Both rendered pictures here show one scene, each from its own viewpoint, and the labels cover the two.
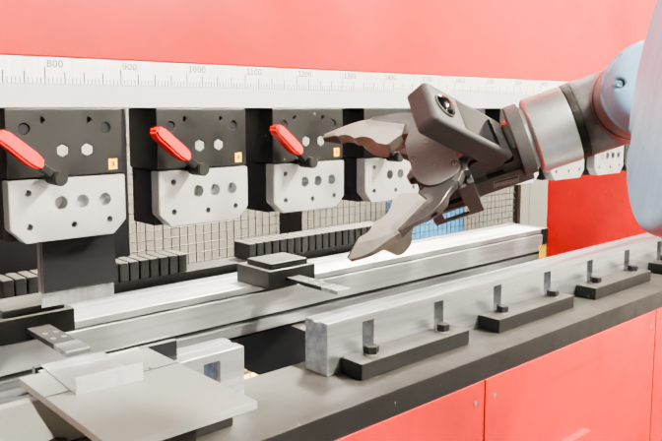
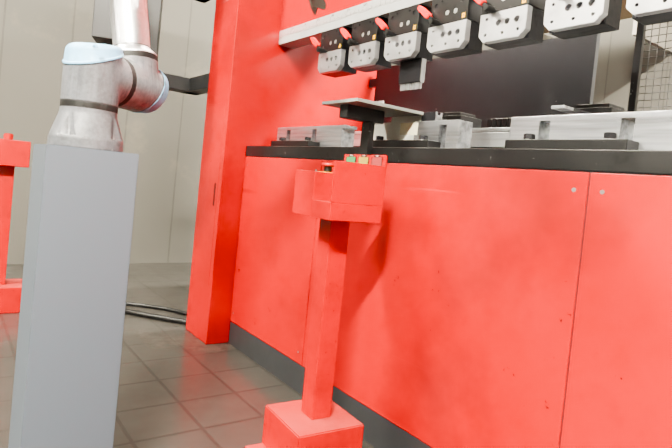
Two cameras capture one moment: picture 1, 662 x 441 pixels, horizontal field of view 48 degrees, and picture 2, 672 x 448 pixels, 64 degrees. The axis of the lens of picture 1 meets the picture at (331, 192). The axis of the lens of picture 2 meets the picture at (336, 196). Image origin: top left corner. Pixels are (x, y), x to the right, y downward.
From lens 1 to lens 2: 183 cm
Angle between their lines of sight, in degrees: 96
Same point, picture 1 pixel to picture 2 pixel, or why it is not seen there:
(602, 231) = not seen: outside the picture
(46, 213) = (392, 48)
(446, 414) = (538, 186)
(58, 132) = (400, 17)
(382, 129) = not seen: outside the picture
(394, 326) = (570, 130)
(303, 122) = not seen: outside the picture
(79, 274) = (408, 77)
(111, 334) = (488, 138)
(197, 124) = (447, 2)
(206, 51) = not seen: outside the picture
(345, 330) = (524, 124)
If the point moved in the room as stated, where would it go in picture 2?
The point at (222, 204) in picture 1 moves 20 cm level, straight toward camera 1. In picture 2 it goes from (451, 40) to (383, 32)
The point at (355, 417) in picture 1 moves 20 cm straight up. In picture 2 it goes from (460, 156) to (469, 77)
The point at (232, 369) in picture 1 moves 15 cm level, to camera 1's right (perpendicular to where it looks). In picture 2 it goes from (452, 131) to (458, 125)
